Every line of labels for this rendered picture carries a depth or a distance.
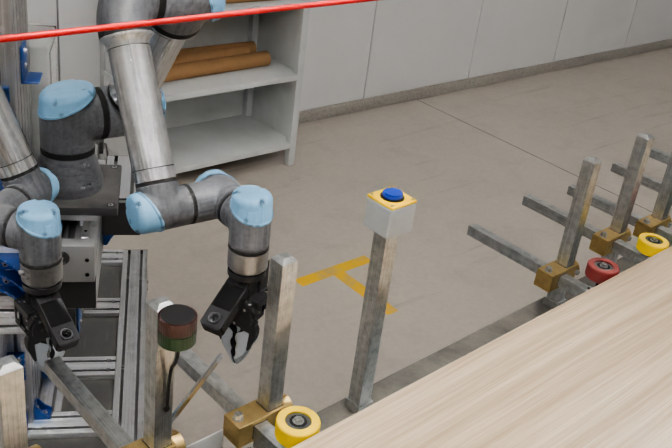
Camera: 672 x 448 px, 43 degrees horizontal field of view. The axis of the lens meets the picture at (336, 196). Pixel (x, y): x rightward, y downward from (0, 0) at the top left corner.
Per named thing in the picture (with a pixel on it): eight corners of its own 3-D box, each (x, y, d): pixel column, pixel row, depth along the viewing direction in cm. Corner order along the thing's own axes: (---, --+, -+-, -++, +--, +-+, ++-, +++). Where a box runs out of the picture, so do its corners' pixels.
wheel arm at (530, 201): (520, 207, 261) (523, 194, 259) (527, 204, 263) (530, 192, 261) (648, 273, 234) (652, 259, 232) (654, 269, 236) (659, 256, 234)
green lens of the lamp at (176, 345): (149, 336, 135) (150, 324, 134) (182, 324, 139) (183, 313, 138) (170, 356, 131) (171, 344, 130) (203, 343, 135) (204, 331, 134)
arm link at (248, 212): (258, 178, 158) (283, 198, 152) (254, 230, 162) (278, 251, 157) (220, 185, 153) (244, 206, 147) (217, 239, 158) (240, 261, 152)
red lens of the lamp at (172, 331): (150, 323, 134) (150, 311, 133) (183, 311, 138) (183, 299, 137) (171, 343, 130) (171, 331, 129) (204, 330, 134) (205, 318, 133)
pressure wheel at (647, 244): (663, 277, 237) (676, 241, 231) (646, 285, 232) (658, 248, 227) (639, 264, 242) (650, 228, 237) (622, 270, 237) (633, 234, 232)
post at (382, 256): (343, 405, 189) (371, 226, 169) (359, 396, 192) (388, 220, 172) (357, 416, 186) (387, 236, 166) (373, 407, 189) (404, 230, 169)
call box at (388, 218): (361, 228, 169) (366, 193, 166) (386, 219, 173) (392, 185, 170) (386, 244, 165) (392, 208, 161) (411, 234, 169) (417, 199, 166)
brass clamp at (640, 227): (630, 234, 260) (634, 219, 258) (652, 223, 268) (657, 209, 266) (648, 243, 256) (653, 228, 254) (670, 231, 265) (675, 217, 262)
